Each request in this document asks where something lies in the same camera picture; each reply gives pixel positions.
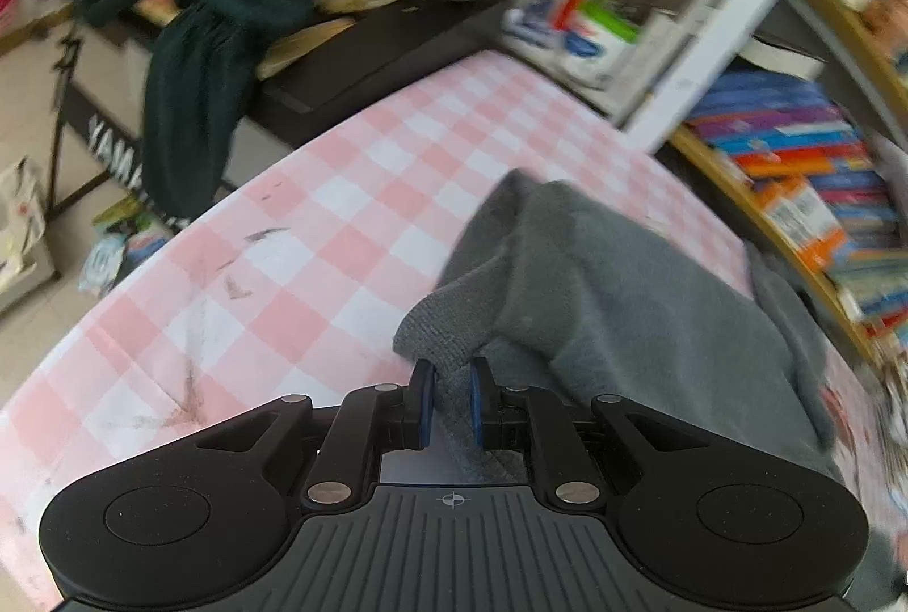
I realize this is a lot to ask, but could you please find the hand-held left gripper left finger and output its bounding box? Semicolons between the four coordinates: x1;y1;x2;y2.
195;358;437;510

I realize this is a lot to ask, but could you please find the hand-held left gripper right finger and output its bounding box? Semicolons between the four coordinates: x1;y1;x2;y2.
468;357;711;507

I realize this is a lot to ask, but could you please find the grey knit sweater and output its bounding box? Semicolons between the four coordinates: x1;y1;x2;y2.
392;168;895;585

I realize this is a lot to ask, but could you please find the pink checkered table cloth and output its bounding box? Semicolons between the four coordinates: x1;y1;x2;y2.
0;48;895;612

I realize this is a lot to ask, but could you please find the wooden bookshelf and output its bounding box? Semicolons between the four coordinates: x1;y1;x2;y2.
667;0;908;372

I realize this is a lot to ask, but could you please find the white plastic packet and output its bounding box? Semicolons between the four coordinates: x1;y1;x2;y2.
78;201;178;296

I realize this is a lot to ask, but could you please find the black digital piano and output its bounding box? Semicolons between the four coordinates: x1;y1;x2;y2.
49;0;519;230

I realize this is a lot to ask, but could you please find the orange and white box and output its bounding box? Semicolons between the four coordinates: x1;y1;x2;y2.
755;176;848;273

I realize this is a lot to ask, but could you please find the white plastic basket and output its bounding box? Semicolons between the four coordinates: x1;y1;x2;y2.
500;0;686;124

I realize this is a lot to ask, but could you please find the beige flat board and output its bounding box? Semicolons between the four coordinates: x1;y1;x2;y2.
255;16;356;81

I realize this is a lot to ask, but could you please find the white bottle with blue label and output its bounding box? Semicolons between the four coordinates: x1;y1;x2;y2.
564;9;640;83

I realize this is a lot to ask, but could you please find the dark green garment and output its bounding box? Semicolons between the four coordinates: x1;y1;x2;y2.
71;0;317;223

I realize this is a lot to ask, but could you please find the stack of colourful books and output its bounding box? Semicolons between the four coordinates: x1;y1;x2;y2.
684;69;908;330

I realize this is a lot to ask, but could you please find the white tote bag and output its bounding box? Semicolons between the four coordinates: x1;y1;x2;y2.
0;158;56;310

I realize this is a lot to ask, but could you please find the black book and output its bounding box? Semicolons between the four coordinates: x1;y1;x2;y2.
741;34;827;81

